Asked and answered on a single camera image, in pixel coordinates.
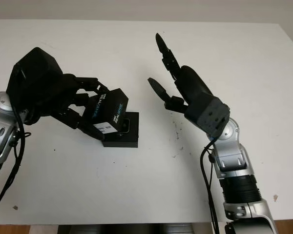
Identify black box base with insert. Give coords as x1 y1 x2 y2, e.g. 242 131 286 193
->
102 111 140 149

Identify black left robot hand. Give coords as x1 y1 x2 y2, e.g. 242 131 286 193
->
24 73 110 141

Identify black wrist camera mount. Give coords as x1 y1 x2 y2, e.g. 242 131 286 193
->
6 47 64 117
184 94 230 137

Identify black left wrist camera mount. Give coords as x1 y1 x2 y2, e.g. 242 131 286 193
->
6 47 64 117

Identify black printed box lid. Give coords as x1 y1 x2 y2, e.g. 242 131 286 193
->
83 88 129 135

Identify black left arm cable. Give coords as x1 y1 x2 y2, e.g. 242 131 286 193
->
0 70 32 215

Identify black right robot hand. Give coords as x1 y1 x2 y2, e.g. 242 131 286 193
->
147 33 215 113

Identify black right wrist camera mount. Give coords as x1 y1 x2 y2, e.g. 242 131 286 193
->
184 94 230 137

